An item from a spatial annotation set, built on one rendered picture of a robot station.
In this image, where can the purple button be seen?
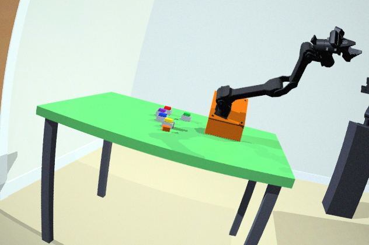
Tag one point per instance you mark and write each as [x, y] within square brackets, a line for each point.
[160, 110]

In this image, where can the red button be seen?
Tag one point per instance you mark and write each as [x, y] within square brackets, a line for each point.
[168, 110]

